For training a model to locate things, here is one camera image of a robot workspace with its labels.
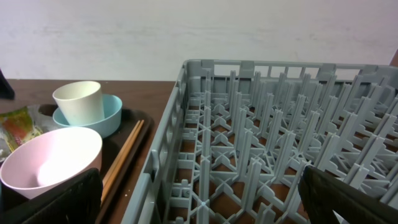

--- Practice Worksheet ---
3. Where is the pink plastic bowl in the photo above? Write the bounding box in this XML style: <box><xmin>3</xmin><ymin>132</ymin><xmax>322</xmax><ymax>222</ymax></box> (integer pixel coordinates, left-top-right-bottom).
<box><xmin>1</xmin><ymin>127</ymin><xmax>103</xmax><ymax>199</ymax></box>

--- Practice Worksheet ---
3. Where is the wooden chopstick right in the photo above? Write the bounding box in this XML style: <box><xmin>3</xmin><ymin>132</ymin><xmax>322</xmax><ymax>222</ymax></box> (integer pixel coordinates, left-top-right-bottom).
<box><xmin>100</xmin><ymin>119</ymin><xmax>146</xmax><ymax>205</ymax></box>

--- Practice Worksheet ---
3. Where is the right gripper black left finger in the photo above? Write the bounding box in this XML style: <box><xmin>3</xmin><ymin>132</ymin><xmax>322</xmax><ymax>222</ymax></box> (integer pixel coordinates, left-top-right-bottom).
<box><xmin>1</xmin><ymin>168</ymin><xmax>103</xmax><ymax>224</ymax></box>

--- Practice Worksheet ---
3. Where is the wooden chopstick left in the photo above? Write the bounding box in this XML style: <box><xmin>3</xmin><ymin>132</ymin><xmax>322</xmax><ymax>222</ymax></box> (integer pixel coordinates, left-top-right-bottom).
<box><xmin>103</xmin><ymin>120</ymin><xmax>144</xmax><ymax>186</ymax></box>

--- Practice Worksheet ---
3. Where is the cream plastic cup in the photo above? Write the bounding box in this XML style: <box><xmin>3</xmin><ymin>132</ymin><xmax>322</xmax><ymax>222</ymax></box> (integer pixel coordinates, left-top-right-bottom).
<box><xmin>52</xmin><ymin>81</ymin><xmax>104</xmax><ymax>126</ymax></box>

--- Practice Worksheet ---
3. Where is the grey plastic dishwasher rack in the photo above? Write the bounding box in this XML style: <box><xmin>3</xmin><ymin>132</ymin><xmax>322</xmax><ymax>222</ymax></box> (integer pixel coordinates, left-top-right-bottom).
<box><xmin>122</xmin><ymin>59</ymin><xmax>397</xmax><ymax>223</ymax></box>

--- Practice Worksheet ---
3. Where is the light blue small bowl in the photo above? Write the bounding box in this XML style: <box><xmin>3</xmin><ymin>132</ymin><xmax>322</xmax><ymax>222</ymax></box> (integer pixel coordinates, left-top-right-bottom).
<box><xmin>52</xmin><ymin>94</ymin><xmax>123</xmax><ymax>139</ymax></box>

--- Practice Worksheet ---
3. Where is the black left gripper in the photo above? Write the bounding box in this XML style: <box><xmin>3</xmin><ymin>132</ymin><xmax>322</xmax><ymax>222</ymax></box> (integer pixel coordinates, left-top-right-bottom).
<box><xmin>0</xmin><ymin>70</ymin><xmax>15</xmax><ymax>100</ymax></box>

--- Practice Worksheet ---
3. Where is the white paper napkin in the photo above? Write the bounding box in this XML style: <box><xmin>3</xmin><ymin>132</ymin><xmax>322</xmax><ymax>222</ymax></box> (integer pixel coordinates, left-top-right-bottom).
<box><xmin>1</xmin><ymin>105</ymin><xmax>58</xmax><ymax>162</ymax></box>

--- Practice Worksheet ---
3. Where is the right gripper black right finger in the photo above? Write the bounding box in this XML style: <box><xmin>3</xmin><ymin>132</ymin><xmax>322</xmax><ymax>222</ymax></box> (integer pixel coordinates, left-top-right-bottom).
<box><xmin>298</xmin><ymin>166</ymin><xmax>397</xmax><ymax>224</ymax></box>

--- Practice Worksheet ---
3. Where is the wooden chopstick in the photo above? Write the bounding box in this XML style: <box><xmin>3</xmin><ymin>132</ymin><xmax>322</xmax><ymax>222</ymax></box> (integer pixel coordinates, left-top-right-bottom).
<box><xmin>100</xmin><ymin>119</ymin><xmax>146</xmax><ymax>205</ymax></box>
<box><xmin>103</xmin><ymin>120</ymin><xmax>144</xmax><ymax>186</ymax></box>

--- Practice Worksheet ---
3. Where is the dark brown serving tray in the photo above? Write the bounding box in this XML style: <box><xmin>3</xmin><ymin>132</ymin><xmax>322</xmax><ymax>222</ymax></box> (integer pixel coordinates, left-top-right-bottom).
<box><xmin>0</xmin><ymin>104</ymin><xmax>153</xmax><ymax>224</ymax></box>

